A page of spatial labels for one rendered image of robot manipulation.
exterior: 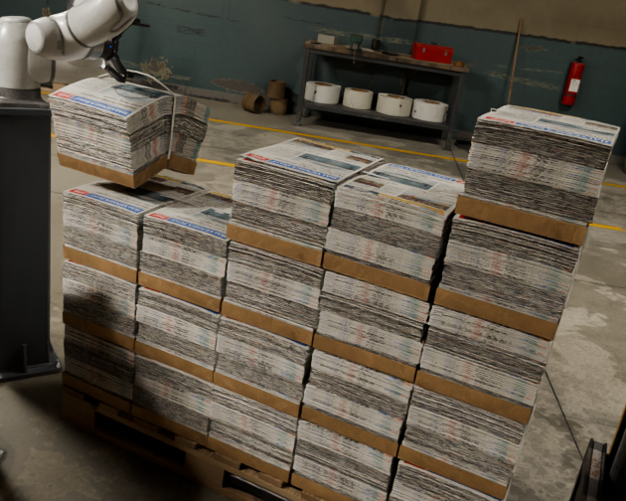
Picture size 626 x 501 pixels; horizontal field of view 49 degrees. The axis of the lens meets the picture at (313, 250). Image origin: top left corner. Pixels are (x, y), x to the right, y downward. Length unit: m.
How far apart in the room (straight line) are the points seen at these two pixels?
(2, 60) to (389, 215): 1.38
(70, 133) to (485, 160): 1.20
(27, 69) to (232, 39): 6.35
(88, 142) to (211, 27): 6.69
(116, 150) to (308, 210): 0.61
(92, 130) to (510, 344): 1.27
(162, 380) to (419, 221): 0.99
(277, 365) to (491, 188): 0.77
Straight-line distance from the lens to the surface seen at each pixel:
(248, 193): 1.83
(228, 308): 1.96
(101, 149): 2.10
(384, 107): 7.96
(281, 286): 1.85
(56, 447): 2.47
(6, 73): 2.47
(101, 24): 1.82
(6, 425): 2.59
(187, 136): 2.23
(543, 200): 1.58
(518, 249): 1.61
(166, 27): 8.89
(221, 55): 8.74
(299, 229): 1.77
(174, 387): 2.20
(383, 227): 1.69
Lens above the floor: 1.51
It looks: 21 degrees down
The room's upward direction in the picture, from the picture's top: 9 degrees clockwise
